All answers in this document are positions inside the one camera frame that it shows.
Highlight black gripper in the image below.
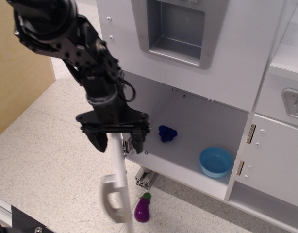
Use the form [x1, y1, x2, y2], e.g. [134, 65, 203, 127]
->
[76, 98, 150, 154]

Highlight white low fridge door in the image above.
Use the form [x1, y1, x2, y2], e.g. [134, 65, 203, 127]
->
[111, 133, 134, 233]

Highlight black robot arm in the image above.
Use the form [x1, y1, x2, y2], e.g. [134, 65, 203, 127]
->
[9, 0, 150, 153]

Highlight white toy fridge cabinet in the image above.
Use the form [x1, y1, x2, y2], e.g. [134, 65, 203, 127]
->
[97, 0, 297, 200]

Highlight lower metal door hinge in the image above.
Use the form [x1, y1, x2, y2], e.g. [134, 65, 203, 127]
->
[122, 134, 133, 157]

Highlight aluminium extrusion foot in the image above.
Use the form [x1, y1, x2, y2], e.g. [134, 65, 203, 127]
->
[135, 167, 158, 190]

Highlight blue toy grapes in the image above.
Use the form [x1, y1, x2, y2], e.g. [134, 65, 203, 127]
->
[158, 125, 178, 142]

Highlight purple toy eggplant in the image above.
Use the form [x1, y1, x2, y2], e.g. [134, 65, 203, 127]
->
[134, 192, 151, 223]

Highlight blue plastic bowl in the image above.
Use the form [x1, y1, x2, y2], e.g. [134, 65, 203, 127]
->
[199, 147, 233, 178]

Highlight wooden plywood panel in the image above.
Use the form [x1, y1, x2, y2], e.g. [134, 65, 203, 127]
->
[0, 0, 55, 134]

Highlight lower brass cabinet hinge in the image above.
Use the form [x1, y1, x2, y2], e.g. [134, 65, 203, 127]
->
[236, 160, 244, 176]

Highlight brass cabinet hinge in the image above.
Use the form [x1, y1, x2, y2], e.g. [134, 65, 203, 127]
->
[246, 124, 256, 144]
[236, 160, 244, 176]

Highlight upper brass cabinet hinge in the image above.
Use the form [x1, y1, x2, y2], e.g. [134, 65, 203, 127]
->
[246, 124, 256, 144]

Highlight white neighbouring cabinet door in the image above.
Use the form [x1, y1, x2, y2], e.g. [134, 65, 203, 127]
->
[236, 115, 298, 207]

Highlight grey fridge door handle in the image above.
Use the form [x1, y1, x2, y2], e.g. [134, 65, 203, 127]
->
[101, 174, 131, 223]

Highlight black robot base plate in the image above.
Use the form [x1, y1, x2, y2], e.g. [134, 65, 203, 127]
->
[10, 206, 54, 233]

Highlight aluminium frame rail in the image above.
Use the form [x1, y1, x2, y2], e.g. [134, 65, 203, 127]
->
[0, 198, 12, 227]

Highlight grey oven handle panel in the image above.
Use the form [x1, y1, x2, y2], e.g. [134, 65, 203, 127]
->
[281, 88, 298, 119]

